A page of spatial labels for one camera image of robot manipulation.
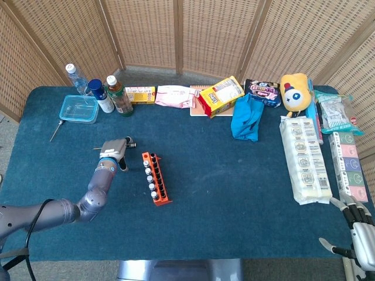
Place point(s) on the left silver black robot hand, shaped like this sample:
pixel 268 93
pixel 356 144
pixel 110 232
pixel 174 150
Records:
pixel 112 149

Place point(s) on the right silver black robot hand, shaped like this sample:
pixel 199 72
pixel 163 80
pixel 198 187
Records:
pixel 363 234

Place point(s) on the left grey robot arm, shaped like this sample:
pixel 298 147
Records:
pixel 96 187

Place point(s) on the orange tool rack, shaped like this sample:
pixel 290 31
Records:
pixel 163 202

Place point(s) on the small black socket driver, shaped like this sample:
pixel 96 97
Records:
pixel 152 157
pixel 163 194

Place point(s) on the green label tea bottle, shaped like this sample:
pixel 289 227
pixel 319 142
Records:
pixel 120 99

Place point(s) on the white bottle blue cap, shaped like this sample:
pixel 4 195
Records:
pixel 102 99

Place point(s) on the clear container blue rim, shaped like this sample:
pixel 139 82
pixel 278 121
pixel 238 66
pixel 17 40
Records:
pixel 78 109

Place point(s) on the thin metal awl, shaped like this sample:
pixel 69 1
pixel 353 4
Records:
pixel 60 124

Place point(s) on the small yellow carton box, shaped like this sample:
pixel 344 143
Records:
pixel 140 95

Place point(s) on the pastel tissue multipack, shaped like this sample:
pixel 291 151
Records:
pixel 348 167

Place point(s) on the clear water bottle white cap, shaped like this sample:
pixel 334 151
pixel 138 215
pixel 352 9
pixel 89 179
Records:
pixel 77 80

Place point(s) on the pink white wipes pack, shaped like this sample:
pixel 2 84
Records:
pixel 175 96

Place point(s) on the long white tissue pack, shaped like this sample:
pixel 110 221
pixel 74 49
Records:
pixel 304 161

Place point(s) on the blue carpet table cover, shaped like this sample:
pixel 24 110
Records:
pixel 219 175

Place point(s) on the yellow red snack bag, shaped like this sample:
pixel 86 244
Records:
pixel 219 96

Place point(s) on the green white packet bag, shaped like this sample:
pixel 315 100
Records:
pixel 337 114

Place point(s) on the wicker folding screen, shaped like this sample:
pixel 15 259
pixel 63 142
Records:
pixel 146 29

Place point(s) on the blue toothpaste box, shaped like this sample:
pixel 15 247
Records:
pixel 313 114

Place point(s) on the crumpled blue cloth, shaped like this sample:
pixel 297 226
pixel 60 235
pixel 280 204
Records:
pixel 246 120

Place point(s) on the grey robot torso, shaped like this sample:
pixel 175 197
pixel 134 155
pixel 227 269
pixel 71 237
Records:
pixel 178 270

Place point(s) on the yellow plush toy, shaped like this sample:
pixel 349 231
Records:
pixel 296 93

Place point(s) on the purple snack packet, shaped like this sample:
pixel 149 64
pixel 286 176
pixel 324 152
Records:
pixel 263 90

